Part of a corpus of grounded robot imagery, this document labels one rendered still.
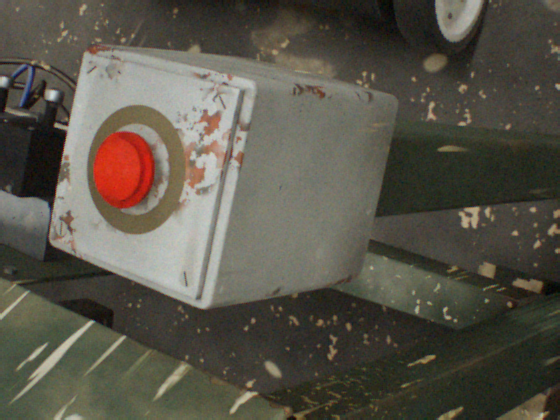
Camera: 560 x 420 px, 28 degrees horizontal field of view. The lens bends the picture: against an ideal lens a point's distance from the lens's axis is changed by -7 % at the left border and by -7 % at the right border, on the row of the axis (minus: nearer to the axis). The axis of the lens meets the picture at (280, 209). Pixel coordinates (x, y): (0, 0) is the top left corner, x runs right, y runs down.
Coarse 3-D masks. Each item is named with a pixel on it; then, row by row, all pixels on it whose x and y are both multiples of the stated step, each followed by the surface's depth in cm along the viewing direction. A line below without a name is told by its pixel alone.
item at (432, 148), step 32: (416, 128) 89; (448, 128) 97; (480, 128) 107; (416, 160) 85; (448, 160) 90; (480, 160) 96; (512, 160) 103; (544, 160) 111; (384, 192) 82; (416, 192) 86; (448, 192) 92; (480, 192) 98; (512, 192) 105; (544, 192) 114
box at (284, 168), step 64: (128, 64) 63; (192, 64) 62; (256, 64) 73; (128, 128) 63; (192, 128) 61; (256, 128) 60; (320, 128) 66; (384, 128) 72; (64, 192) 65; (192, 192) 61; (256, 192) 62; (320, 192) 68; (128, 256) 63; (192, 256) 61; (256, 256) 64; (320, 256) 70
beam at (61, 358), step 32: (0, 288) 84; (0, 320) 81; (32, 320) 81; (64, 320) 81; (0, 352) 78; (32, 352) 78; (64, 352) 78; (96, 352) 78; (128, 352) 77; (160, 352) 77; (0, 384) 76; (32, 384) 76; (64, 384) 75; (96, 384) 75; (128, 384) 75; (160, 384) 75; (192, 384) 75; (224, 384) 74; (0, 416) 73; (32, 416) 73; (64, 416) 73; (96, 416) 73; (128, 416) 73; (160, 416) 72; (192, 416) 72; (224, 416) 72; (256, 416) 72; (288, 416) 72
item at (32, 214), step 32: (32, 64) 111; (0, 96) 96; (32, 96) 110; (64, 96) 93; (0, 128) 91; (32, 128) 90; (64, 128) 94; (0, 160) 91; (32, 160) 90; (0, 192) 94; (32, 192) 91; (0, 224) 94; (32, 224) 92; (0, 256) 91; (32, 256) 93; (64, 256) 94
